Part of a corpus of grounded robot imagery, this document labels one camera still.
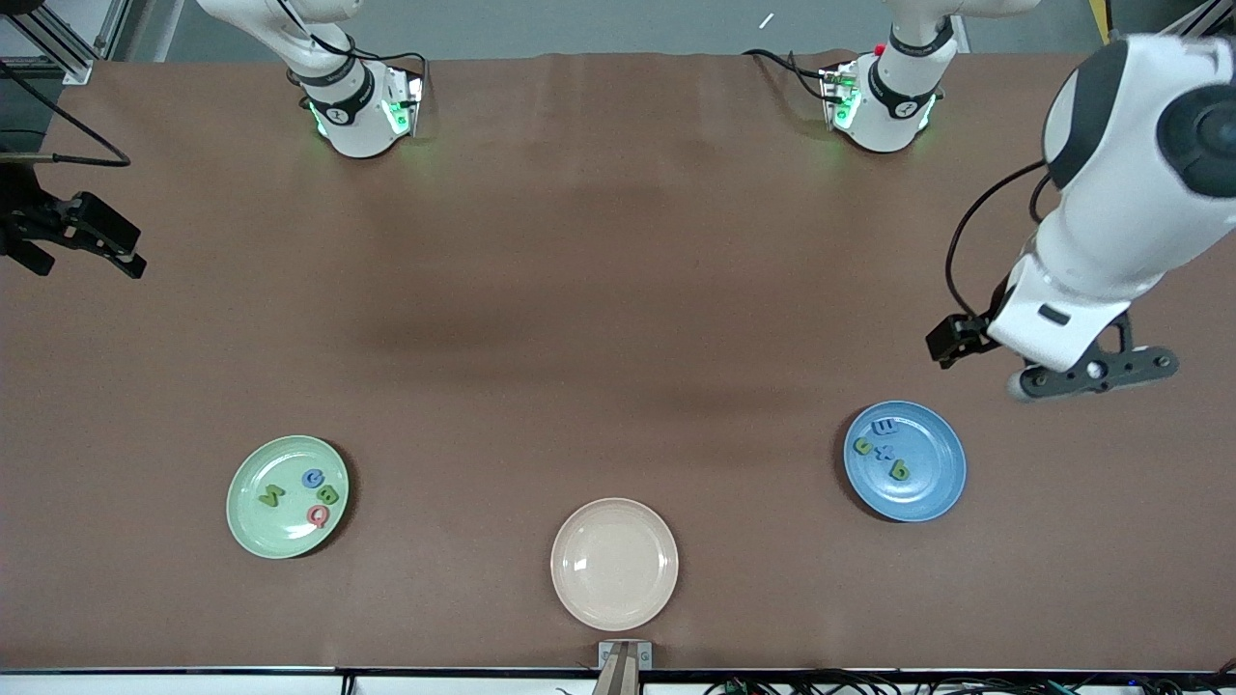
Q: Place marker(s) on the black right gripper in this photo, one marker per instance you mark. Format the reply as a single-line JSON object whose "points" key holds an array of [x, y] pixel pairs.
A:
{"points": [[21, 214]]}

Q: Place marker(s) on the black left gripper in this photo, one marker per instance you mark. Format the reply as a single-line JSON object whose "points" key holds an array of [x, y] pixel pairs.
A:
{"points": [[953, 338]]}

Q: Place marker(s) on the blue letter m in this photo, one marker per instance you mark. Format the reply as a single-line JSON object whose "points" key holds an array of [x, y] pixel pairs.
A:
{"points": [[884, 427]]}

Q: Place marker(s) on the green letter b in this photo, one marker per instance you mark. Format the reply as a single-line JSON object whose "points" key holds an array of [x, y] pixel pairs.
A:
{"points": [[328, 496], [899, 470]]}

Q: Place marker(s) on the green letter N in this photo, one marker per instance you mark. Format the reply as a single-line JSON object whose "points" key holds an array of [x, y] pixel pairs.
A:
{"points": [[271, 496]]}

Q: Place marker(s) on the blue letter C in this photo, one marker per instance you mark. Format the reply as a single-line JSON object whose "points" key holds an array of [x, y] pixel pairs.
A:
{"points": [[314, 478]]}

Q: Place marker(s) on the red letter Q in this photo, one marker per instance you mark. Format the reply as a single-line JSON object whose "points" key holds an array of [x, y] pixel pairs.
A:
{"points": [[318, 515]]}

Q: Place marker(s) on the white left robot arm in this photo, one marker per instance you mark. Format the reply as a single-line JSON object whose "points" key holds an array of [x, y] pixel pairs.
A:
{"points": [[1110, 241]]}

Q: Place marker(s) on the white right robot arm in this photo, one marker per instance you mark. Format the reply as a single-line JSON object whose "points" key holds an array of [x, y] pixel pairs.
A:
{"points": [[352, 125]]}

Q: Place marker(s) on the blue plate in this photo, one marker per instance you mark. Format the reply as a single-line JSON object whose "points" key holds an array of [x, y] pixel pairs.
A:
{"points": [[927, 497]]}

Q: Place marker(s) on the brown table cover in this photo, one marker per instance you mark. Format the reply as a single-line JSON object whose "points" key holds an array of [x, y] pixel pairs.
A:
{"points": [[1062, 598]]}

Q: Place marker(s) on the green plate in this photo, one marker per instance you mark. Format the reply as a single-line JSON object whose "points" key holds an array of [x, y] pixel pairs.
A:
{"points": [[261, 531]]}

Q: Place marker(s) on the beige plate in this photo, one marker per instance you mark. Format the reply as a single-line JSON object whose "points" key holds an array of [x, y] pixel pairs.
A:
{"points": [[614, 565]]}

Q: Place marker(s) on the aluminium frame profile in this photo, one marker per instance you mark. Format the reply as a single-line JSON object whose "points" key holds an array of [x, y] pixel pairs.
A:
{"points": [[72, 66], [1207, 14]]}

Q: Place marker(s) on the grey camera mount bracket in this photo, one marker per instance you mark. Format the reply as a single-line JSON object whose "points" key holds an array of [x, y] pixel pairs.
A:
{"points": [[625, 666]]}

